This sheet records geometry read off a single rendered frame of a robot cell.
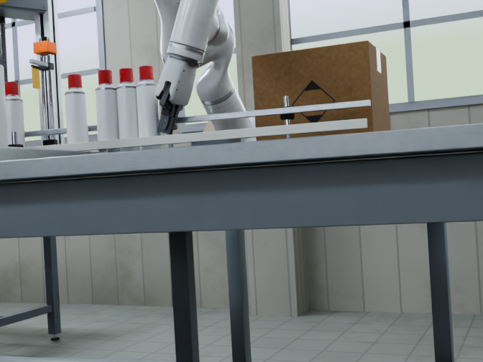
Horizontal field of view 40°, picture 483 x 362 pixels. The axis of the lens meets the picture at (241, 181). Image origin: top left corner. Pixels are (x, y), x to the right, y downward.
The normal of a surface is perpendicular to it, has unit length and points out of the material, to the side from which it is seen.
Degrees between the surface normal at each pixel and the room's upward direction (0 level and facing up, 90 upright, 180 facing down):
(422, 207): 90
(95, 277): 90
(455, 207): 90
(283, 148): 90
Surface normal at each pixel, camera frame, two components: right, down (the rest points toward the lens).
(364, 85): -0.38, 0.01
